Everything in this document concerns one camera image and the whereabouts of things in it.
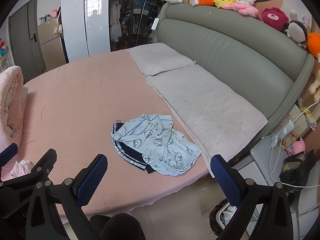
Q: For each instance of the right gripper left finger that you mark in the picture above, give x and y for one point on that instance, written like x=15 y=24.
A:
x=43 y=220

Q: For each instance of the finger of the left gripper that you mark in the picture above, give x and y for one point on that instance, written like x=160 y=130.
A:
x=8 y=154
x=16 y=192

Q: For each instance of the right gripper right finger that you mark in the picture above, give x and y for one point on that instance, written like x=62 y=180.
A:
x=274 y=221

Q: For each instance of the light blue cartoon pajama garment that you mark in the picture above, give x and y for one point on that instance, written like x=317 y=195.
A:
x=165 y=149

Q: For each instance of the pink clothes pile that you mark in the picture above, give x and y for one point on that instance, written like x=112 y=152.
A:
x=21 y=168

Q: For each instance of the black waste bin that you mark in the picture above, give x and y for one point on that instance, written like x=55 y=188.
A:
x=220 y=216

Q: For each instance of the white bedside table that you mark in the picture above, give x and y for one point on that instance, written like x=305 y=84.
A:
x=264 y=165

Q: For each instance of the rolled pink quilt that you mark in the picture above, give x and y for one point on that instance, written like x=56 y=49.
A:
x=14 y=97

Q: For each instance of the navy striped shorts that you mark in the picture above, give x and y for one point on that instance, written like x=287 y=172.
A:
x=132 y=156

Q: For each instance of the white power strip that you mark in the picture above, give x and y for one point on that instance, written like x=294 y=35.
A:
x=282 y=133

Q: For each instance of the near pink-grey pillow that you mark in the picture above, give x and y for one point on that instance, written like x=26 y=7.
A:
x=215 y=117

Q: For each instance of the pink-grey pillow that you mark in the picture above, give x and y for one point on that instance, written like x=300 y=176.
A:
x=215 y=117
x=156 y=58

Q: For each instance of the beige cabinet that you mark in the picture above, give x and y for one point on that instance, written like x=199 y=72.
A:
x=51 y=45

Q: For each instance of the grey room door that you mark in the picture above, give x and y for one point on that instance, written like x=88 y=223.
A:
x=24 y=41

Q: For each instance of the grey-green padded headboard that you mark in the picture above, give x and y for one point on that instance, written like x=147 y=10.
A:
x=256 y=61

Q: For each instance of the white glossy wardrobe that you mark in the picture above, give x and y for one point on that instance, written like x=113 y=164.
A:
x=85 y=26

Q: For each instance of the far pink-grey pillow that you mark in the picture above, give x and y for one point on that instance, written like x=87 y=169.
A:
x=156 y=58

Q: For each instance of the dark glass wardrobe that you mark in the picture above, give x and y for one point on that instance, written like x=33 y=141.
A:
x=130 y=22

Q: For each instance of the black white penguin plush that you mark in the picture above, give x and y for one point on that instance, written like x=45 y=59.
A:
x=296 y=31

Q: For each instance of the red strawberry bear plush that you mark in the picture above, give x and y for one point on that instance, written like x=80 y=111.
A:
x=275 y=18

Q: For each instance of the pink white bunny plush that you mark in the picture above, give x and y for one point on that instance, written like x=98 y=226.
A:
x=243 y=7

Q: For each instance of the orange carrot plush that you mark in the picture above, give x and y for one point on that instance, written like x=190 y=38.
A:
x=210 y=3

